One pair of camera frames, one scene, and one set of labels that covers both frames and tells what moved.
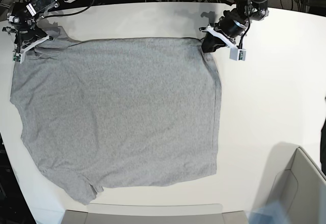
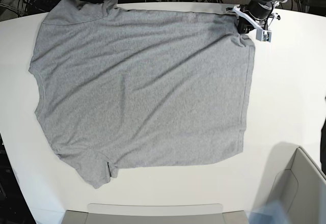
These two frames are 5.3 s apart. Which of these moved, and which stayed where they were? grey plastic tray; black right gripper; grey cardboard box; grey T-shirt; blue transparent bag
Moved: black right gripper; grey T-shirt
Stayed: grey plastic tray; grey cardboard box; blue transparent bag
